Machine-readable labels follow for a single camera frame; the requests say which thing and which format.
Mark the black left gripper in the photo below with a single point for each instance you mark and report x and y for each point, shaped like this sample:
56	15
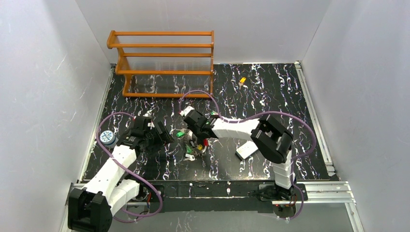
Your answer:
163	134

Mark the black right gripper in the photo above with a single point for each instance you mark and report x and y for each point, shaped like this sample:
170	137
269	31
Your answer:
191	121

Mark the green tagged key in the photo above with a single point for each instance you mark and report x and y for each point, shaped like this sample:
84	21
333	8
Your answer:
181	133

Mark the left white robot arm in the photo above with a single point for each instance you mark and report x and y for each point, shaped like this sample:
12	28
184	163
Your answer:
91	208

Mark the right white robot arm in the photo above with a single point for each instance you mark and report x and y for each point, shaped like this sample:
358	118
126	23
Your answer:
272	139

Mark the white tagged key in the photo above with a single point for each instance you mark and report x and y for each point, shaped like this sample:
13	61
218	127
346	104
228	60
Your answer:
189	157

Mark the white card box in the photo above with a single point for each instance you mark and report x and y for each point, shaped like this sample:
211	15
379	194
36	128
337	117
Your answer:
246	150

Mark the blue white round tin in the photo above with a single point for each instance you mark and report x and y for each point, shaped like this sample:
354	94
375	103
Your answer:
108	139

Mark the yellow tagged key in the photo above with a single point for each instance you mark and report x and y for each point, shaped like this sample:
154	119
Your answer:
241	83

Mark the orange wooden rack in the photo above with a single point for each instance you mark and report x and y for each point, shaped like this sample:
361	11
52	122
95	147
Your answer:
169	53

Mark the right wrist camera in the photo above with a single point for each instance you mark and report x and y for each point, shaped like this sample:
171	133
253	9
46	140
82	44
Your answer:
186	110

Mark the aluminium frame rail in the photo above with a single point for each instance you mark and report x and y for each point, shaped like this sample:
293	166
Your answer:
327	191

